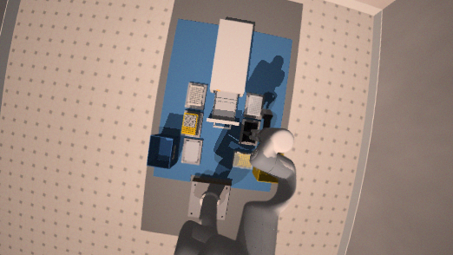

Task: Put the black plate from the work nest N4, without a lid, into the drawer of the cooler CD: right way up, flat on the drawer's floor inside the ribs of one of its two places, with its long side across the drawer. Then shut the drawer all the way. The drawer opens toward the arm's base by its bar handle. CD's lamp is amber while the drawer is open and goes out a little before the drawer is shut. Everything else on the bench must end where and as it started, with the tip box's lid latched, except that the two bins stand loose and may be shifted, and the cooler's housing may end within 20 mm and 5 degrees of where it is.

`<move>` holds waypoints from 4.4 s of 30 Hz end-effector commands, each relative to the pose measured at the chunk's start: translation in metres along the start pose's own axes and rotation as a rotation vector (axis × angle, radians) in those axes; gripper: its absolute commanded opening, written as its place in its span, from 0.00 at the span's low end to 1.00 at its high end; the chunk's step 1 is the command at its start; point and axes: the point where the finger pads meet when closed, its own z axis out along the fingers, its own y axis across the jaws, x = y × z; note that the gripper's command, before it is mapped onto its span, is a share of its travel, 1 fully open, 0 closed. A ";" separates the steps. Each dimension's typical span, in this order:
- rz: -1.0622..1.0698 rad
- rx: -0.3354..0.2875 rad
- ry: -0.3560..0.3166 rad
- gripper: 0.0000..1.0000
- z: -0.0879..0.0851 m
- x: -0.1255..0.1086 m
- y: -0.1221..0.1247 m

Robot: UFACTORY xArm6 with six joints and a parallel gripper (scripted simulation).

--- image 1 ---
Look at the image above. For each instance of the yellow open-top bin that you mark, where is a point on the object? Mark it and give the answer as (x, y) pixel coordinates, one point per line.
(264, 177)

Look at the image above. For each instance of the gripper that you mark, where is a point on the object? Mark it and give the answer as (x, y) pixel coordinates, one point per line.
(252, 134)

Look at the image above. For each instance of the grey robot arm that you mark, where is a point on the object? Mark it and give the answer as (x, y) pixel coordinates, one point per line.
(258, 228)

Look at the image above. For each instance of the blue bench mat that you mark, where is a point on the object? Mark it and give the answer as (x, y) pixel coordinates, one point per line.
(192, 61)

